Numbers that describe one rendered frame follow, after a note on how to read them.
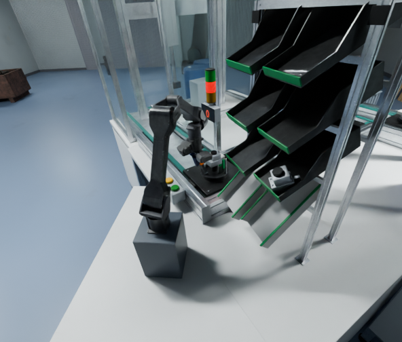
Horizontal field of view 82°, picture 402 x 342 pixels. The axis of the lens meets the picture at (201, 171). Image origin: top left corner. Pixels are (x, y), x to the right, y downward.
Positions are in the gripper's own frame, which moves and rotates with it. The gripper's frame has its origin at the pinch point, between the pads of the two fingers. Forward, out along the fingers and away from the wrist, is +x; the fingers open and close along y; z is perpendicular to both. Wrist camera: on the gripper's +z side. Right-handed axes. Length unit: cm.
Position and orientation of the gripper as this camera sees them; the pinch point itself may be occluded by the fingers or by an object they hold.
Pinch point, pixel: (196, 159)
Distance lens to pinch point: 105.5
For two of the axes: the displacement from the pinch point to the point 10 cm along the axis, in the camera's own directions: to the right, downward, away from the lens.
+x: 0.5, 8.2, 5.6
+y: 5.2, 4.6, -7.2
